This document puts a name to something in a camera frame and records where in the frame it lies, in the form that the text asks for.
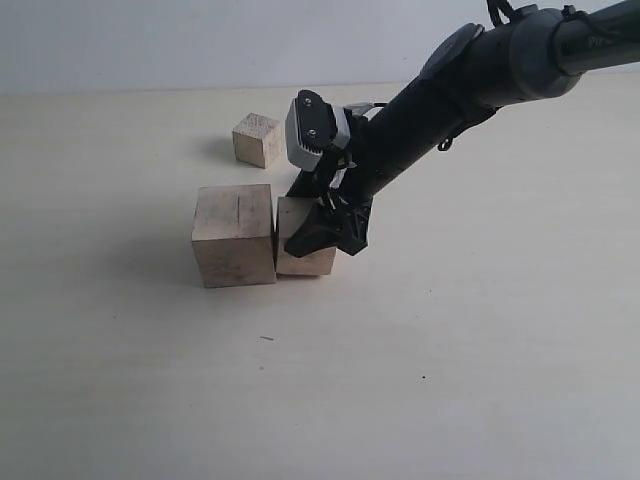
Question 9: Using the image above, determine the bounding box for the third largest wooden cube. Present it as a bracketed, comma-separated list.
[232, 112, 283, 169]

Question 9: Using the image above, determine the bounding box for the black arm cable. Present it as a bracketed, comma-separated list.
[434, 0, 521, 152]

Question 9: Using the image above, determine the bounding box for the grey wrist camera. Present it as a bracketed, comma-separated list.
[285, 89, 351, 172]

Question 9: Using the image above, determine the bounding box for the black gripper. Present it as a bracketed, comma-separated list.
[284, 159, 372, 258]

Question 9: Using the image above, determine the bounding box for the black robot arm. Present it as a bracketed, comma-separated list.
[284, 1, 639, 258]

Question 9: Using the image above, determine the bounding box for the second largest wooden cube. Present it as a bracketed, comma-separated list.
[275, 196, 337, 277]

